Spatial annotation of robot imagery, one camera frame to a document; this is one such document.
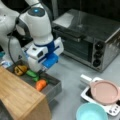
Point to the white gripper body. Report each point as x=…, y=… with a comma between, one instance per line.
x=37, y=54

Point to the orange toy carrot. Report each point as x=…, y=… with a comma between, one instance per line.
x=40, y=84

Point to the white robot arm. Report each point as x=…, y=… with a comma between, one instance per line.
x=33, y=23

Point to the green toy vegetable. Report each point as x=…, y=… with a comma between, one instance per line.
x=33, y=75

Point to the yellow toy vegetable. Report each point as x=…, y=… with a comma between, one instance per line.
x=20, y=70

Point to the plastic water bottle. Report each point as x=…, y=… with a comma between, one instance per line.
x=5, y=64

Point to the wooden cabinet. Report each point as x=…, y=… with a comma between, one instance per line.
x=22, y=100

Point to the silver toaster oven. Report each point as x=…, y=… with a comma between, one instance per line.
x=89, y=39

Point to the white induction cooker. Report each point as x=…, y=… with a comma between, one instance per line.
x=112, y=109

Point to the pink pan with white handle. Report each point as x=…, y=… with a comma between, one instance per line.
x=102, y=91

